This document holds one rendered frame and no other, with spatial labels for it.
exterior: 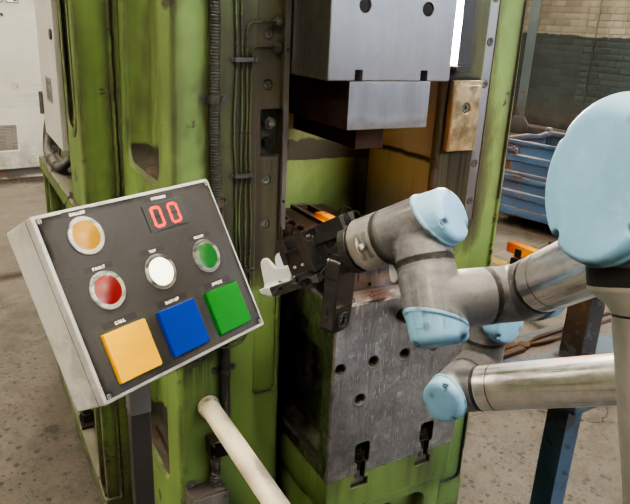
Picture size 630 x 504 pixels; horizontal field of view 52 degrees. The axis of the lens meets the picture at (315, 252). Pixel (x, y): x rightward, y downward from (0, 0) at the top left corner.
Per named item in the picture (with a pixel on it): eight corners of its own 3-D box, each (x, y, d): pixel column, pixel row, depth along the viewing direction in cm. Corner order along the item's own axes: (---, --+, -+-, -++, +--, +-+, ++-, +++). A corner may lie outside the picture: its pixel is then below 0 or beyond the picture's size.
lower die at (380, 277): (410, 281, 149) (414, 246, 146) (336, 294, 140) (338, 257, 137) (321, 229, 184) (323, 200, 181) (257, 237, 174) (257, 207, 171)
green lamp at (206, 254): (222, 268, 109) (222, 244, 108) (196, 272, 107) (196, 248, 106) (216, 262, 112) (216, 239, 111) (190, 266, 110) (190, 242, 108)
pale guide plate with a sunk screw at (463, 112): (474, 150, 162) (483, 80, 157) (447, 152, 158) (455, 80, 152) (469, 148, 164) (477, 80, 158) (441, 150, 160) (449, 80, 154)
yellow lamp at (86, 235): (105, 250, 94) (103, 222, 92) (72, 254, 92) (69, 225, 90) (101, 244, 96) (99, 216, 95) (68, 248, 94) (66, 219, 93)
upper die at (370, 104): (426, 127, 137) (430, 81, 134) (346, 130, 128) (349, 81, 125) (328, 103, 172) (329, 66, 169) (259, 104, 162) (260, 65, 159)
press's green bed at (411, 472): (432, 580, 182) (451, 441, 166) (317, 634, 164) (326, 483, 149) (333, 466, 227) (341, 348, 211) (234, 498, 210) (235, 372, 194)
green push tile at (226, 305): (252, 320, 112) (236, 280, 112) (222, 335, 106) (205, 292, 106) (245, 322, 113) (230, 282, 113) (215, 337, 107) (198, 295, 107)
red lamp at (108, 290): (127, 304, 94) (125, 277, 93) (94, 310, 92) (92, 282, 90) (122, 297, 97) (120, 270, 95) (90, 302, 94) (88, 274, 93)
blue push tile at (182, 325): (211, 340, 104) (194, 297, 103) (176, 357, 98) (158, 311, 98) (204, 342, 105) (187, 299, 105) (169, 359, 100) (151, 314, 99)
